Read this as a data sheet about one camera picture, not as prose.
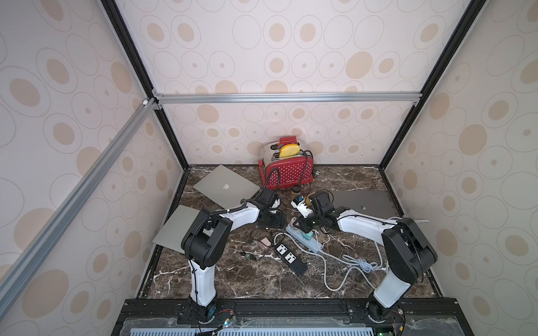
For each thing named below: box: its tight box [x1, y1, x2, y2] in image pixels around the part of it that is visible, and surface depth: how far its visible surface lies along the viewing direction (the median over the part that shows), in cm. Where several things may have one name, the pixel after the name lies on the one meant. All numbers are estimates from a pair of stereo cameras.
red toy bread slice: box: [278, 135, 298, 148], surface depth 105 cm
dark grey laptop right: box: [331, 189, 400, 218], surface depth 110 cm
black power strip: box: [273, 242, 308, 276], surface depth 85 cm
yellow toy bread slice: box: [278, 143, 301, 158], surface depth 102 cm
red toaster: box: [257, 140, 314, 190], surface depth 103 cm
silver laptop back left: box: [193, 164, 261, 210], surface depth 115 cm
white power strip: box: [285, 225, 323, 254], surface depth 90 cm
